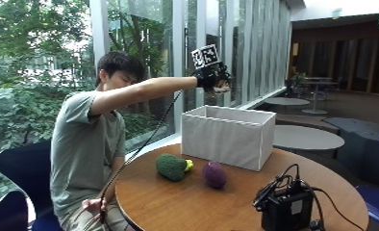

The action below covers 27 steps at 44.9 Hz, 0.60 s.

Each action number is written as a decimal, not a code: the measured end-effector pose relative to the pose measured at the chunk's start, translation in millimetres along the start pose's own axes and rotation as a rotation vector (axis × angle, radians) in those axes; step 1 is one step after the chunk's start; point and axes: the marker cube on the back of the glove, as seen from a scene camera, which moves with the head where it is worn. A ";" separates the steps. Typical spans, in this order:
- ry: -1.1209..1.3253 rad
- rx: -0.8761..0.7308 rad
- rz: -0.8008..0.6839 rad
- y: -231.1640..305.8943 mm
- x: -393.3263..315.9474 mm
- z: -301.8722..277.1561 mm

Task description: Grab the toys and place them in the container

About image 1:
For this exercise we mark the round pedestal table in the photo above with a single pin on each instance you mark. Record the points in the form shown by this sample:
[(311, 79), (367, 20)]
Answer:
[(316, 96)]

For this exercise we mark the white fabric storage box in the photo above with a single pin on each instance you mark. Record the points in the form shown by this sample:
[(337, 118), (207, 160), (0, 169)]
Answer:
[(223, 139)]

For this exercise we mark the round grey table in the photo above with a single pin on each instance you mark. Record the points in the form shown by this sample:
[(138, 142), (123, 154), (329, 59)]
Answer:
[(286, 101), (306, 137)]

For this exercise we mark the green broccoli soft toy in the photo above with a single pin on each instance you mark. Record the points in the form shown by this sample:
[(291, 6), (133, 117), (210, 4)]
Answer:
[(170, 166)]

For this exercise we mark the the person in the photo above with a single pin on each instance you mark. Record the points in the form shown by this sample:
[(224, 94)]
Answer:
[(85, 138)]

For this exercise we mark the black electronics box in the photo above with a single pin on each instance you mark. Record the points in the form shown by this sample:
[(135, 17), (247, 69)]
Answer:
[(286, 210)]

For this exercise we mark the grey upholstered bench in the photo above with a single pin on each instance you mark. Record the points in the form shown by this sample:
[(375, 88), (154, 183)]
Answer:
[(360, 144)]

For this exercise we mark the white marker cube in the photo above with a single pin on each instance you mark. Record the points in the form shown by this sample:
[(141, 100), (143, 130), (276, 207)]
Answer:
[(206, 56)]

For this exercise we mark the purple eggplant soft toy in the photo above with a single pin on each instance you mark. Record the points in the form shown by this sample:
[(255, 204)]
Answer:
[(214, 174)]

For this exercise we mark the potted green plant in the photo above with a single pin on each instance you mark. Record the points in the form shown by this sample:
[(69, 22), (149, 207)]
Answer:
[(299, 78)]

